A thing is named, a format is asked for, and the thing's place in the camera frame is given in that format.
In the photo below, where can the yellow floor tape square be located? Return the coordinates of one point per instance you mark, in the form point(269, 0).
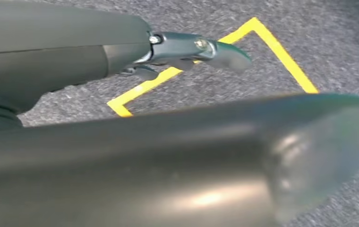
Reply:
point(279, 53)

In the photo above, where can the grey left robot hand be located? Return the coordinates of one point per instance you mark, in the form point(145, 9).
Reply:
point(41, 47)

